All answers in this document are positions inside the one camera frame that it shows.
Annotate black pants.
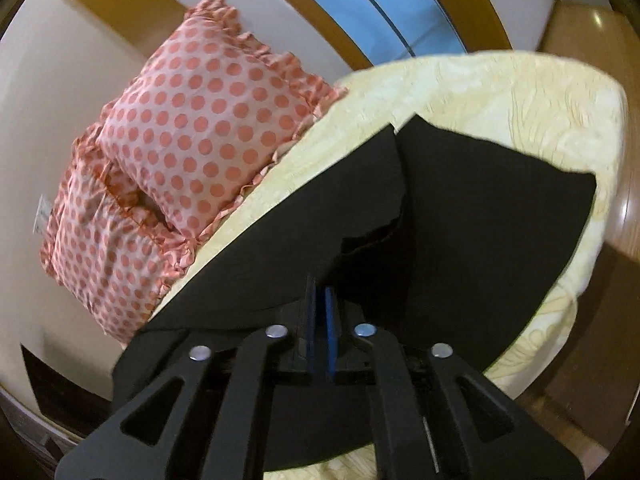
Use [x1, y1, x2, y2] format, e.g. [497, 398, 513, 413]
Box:
[114, 117, 596, 466]

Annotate dark bedside furniture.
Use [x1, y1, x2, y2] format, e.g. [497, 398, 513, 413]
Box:
[21, 344, 111, 434]

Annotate left polka dot pillow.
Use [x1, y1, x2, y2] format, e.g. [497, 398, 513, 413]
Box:
[40, 122, 195, 346]

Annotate polka dot pillow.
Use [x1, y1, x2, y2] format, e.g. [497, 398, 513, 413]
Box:
[98, 0, 346, 240]
[40, 122, 195, 346]

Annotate right polka dot pillow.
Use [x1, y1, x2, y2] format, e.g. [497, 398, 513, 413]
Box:
[98, 0, 346, 240]

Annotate yellow patterned bed cover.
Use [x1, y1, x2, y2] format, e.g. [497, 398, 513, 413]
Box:
[158, 52, 627, 398]

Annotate wooden framed window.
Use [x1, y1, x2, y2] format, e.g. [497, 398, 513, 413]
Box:
[284, 0, 512, 70]

